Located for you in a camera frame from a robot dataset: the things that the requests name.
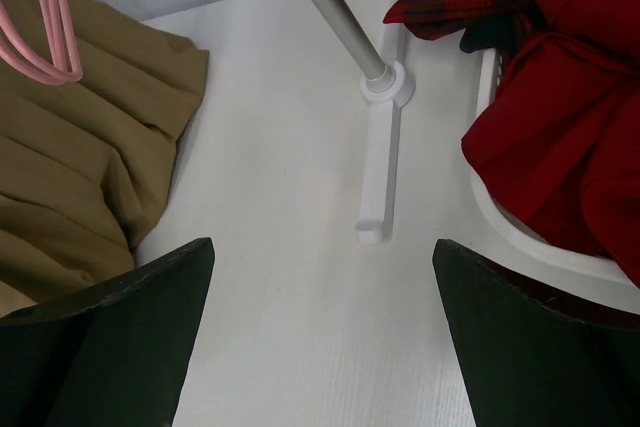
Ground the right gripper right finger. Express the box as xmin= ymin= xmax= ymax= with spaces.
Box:
xmin=432 ymin=239 xmax=639 ymax=426

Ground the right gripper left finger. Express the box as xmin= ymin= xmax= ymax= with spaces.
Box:
xmin=1 ymin=238 xmax=215 ymax=426

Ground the tan pleated skirt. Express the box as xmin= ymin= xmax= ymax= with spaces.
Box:
xmin=1 ymin=0 xmax=209 ymax=313

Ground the pink wire hanger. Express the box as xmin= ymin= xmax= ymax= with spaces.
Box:
xmin=1 ymin=0 xmax=83 ymax=86

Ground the white laundry basket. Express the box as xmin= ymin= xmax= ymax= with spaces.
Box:
xmin=470 ymin=50 xmax=633 ymax=286

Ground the silver clothes rack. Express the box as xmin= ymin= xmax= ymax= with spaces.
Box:
xmin=311 ymin=0 xmax=416 ymax=244

